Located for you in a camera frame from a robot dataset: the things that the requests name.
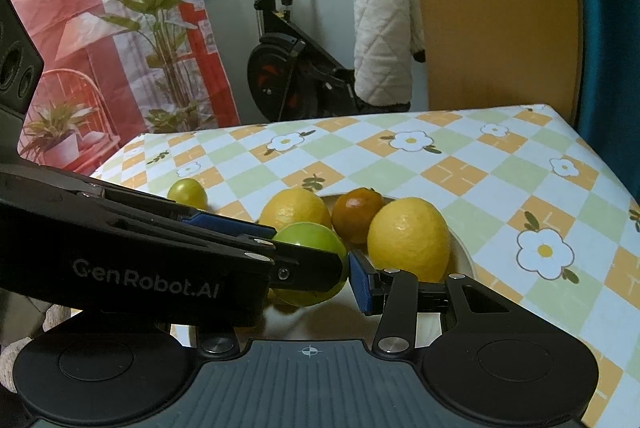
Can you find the beige round plate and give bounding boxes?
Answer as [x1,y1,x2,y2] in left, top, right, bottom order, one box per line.
[170,193,477,350]

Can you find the yellowish green apple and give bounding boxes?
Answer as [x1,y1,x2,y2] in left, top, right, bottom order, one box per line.
[167,177,209,211]

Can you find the black exercise bike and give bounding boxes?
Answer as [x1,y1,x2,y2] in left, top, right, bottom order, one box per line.
[215,0,364,125]

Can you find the printed red backdrop cloth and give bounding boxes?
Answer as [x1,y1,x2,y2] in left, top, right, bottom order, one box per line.
[0,0,242,177]

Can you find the bright green apple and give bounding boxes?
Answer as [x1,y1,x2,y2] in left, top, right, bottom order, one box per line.
[272,221,350,307]

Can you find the dark greenish orange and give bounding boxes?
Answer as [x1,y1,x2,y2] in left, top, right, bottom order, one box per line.
[331,187,387,245]

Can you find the checkered floral tablecloth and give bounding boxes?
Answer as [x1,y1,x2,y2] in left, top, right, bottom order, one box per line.
[90,102,640,428]

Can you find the yellow lemon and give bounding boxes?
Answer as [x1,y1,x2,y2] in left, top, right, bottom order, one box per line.
[367,196,452,284]
[258,187,333,234]

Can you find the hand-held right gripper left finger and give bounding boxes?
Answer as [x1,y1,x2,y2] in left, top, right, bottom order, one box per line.
[196,325,239,355]

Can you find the white quilted jacket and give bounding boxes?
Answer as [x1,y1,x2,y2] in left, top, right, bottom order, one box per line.
[348,0,426,111]

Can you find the teal curtain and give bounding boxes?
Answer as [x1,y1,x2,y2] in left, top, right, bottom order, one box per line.
[562,0,640,205]

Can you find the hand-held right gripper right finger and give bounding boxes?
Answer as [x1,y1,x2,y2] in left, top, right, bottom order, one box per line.
[348,249,521,355]

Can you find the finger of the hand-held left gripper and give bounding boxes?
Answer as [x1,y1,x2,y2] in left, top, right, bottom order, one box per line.
[76,186,277,242]
[239,234,350,295]

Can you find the wooden board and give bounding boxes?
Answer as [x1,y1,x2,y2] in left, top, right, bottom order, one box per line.
[402,0,584,119]

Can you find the person's left hand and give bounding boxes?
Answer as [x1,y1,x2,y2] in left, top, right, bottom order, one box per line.
[0,305,71,391]

